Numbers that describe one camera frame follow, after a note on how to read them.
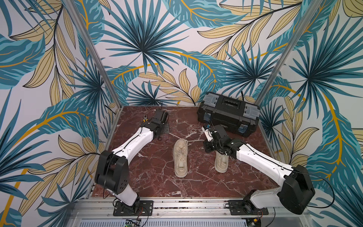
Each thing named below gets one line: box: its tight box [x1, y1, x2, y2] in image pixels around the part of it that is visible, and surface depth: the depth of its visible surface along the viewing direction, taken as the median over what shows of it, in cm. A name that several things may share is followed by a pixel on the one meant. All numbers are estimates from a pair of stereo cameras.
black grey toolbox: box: [196, 91, 261, 138], surface depth 98 cm
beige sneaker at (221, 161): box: [214, 150, 230, 174], surface depth 86 cm
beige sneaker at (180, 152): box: [172, 139, 189, 178], surface depth 87 cm
